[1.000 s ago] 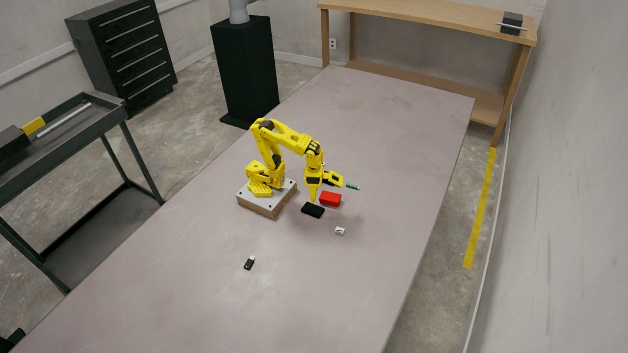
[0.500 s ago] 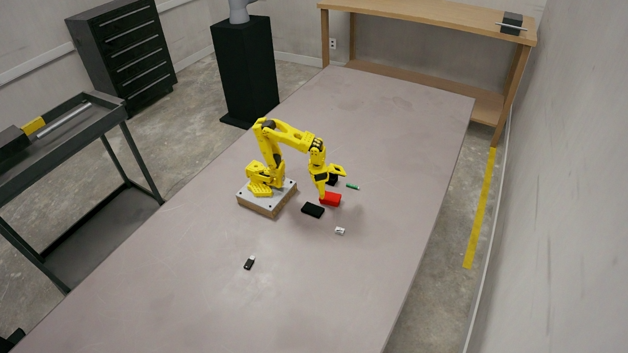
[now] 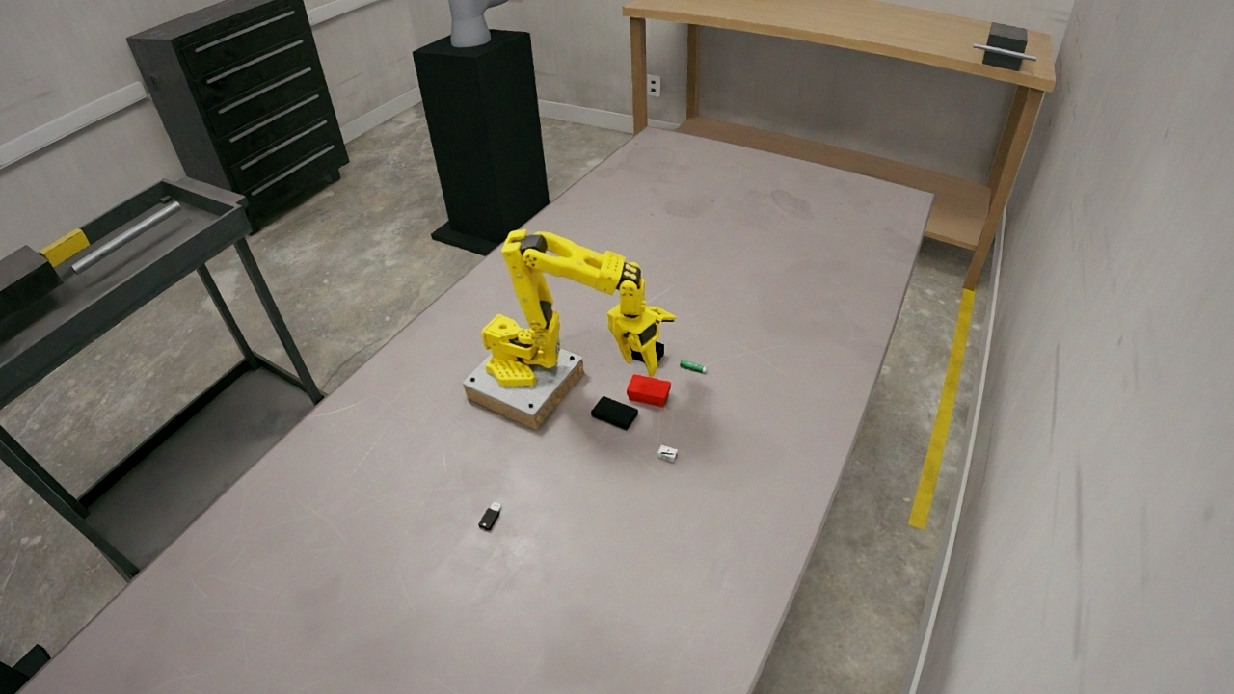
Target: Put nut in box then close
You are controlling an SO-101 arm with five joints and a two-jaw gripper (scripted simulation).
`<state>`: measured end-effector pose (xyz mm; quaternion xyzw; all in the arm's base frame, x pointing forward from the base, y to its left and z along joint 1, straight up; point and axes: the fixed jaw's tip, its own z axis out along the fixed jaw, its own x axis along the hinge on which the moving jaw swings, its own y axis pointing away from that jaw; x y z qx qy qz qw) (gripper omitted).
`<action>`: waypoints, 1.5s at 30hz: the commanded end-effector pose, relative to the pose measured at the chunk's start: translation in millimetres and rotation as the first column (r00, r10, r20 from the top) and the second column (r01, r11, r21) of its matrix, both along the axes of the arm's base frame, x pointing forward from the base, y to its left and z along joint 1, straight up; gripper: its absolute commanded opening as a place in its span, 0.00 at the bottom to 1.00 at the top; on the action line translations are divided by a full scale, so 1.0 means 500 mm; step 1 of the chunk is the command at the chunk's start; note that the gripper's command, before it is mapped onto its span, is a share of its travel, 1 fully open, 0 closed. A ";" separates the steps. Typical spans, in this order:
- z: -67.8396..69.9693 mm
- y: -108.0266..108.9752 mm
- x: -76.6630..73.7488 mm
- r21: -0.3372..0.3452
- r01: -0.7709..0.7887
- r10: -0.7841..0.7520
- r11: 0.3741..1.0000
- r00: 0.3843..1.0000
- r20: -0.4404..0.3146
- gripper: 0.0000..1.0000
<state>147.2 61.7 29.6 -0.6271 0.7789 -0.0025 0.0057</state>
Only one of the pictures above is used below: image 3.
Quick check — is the red flat box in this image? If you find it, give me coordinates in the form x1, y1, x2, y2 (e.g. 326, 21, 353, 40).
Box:
627, 374, 671, 404

